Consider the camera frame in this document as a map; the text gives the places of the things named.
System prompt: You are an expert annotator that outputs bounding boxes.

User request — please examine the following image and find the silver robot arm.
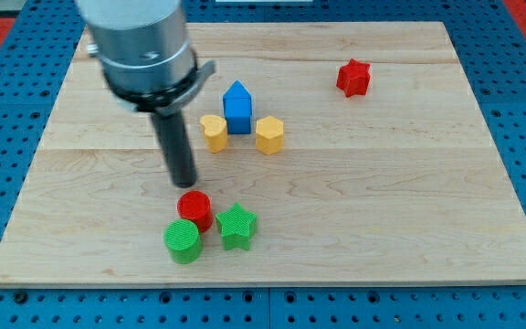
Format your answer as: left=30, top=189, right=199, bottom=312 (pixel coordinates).
left=76, top=0, right=216, bottom=188

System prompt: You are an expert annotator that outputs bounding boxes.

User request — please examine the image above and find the yellow heart block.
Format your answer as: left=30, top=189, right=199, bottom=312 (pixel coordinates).
left=200, top=114, right=228, bottom=154

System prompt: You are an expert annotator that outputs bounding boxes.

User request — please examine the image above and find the red cylinder block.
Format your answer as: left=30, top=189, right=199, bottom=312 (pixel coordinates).
left=176, top=190, right=214, bottom=233

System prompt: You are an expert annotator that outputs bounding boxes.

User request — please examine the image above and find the green cylinder block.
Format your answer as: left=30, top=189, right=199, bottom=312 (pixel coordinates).
left=163, top=219, right=203, bottom=264

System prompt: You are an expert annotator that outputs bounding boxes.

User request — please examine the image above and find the blue house-shaped block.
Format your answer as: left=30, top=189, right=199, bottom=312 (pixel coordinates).
left=223, top=80, right=252, bottom=134

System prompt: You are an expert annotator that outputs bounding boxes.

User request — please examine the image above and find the yellow hexagon block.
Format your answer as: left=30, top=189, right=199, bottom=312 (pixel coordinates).
left=256, top=116, right=284, bottom=155

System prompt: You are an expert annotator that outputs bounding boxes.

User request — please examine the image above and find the green star block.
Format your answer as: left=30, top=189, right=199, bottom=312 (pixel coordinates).
left=216, top=203, right=258, bottom=250

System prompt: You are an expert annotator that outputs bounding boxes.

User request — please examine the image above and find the wooden board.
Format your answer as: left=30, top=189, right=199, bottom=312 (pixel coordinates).
left=0, top=22, right=526, bottom=289

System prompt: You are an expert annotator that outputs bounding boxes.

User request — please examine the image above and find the red star block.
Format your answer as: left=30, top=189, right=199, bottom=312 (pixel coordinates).
left=336, top=58, right=371, bottom=98

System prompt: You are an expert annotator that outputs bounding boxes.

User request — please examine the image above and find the black pusher rod tool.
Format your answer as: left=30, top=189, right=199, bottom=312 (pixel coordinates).
left=151, top=111, right=197, bottom=188

